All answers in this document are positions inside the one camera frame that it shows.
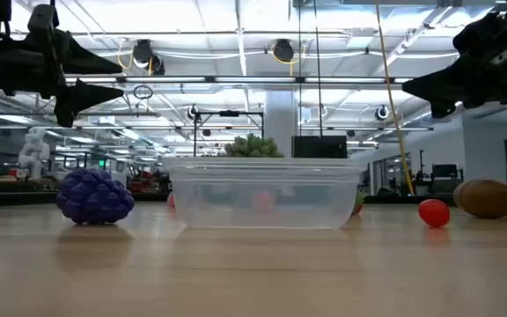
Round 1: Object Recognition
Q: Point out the clear plastic tupperware container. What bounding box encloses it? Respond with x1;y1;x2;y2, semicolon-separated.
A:
161;157;363;230

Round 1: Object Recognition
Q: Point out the white robot figure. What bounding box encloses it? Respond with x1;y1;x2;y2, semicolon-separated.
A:
18;127;51;181

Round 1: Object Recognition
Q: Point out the yellow hanging cable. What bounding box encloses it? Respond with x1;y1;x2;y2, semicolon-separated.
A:
374;0;415;196

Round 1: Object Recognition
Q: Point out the desk with dark monitor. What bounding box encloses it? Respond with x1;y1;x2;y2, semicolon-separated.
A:
431;163;465;195

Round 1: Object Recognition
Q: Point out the green succulent plant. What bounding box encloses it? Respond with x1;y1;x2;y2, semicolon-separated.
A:
224;133;285;159

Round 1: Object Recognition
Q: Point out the brown toy kiwi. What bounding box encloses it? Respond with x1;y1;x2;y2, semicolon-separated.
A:
452;178;507;220

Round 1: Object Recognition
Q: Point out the thin black hanging cable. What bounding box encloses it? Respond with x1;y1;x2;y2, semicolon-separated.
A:
312;0;324;137
297;0;303;136

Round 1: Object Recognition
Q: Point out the white building pillar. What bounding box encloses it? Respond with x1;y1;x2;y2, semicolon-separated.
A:
264;90;298;159

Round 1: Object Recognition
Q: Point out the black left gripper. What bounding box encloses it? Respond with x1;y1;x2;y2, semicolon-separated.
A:
0;4;125;129

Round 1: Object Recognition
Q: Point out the purple toy grape bunch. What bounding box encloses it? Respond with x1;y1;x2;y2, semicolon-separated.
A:
55;167;136;225

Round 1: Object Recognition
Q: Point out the long ceiling light bar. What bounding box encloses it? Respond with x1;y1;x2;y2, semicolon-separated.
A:
63;74;413;85

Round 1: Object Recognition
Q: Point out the black computer case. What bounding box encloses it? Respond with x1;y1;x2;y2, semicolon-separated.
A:
291;135;349;159

